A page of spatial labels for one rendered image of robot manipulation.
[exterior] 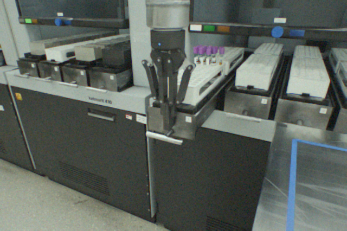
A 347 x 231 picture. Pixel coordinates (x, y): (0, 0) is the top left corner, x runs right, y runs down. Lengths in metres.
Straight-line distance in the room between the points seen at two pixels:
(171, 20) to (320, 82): 0.45
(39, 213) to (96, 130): 0.67
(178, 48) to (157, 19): 0.07
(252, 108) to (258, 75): 0.10
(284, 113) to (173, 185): 0.54
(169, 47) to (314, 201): 0.36
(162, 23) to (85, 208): 1.23
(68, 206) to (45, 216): 0.12
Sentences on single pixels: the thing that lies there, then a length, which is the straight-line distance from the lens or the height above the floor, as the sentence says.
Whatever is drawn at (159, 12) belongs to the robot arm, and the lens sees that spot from 0.50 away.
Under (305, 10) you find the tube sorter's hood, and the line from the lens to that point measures 0.78.
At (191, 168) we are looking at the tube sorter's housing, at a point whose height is 0.48.
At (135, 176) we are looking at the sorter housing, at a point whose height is 0.34.
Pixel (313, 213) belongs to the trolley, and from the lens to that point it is 0.36.
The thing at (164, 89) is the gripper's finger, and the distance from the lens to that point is 0.57.
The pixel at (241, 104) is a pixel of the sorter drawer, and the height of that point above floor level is 0.77.
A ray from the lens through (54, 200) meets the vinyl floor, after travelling 1.65.
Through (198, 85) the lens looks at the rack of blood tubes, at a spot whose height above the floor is 0.86.
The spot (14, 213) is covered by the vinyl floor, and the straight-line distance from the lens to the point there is 1.67.
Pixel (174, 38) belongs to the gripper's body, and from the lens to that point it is 0.51.
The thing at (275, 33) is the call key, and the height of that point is 0.98.
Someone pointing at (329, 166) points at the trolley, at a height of 0.82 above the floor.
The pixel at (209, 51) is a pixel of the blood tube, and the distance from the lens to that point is 0.81.
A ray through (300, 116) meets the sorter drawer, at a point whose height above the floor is 0.76.
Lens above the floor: 1.06
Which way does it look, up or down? 26 degrees down
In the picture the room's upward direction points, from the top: straight up
